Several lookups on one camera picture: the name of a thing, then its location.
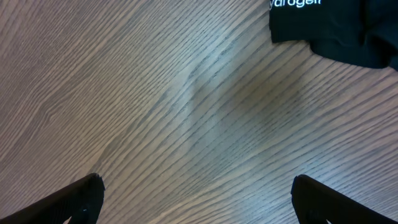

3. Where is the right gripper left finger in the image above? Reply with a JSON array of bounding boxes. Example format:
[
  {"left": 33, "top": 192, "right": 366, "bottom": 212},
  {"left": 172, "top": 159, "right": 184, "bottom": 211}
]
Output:
[{"left": 1, "top": 173, "right": 105, "bottom": 224}]

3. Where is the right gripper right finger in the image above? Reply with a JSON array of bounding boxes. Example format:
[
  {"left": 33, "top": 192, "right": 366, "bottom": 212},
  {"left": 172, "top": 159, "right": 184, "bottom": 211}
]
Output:
[{"left": 290, "top": 175, "right": 397, "bottom": 224}]

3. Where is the black t-shirt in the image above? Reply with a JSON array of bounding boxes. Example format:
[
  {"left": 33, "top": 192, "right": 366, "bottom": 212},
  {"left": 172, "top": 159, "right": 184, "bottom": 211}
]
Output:
[{"left": 269, "top": 0, "right": 397, "bottom": 69}]

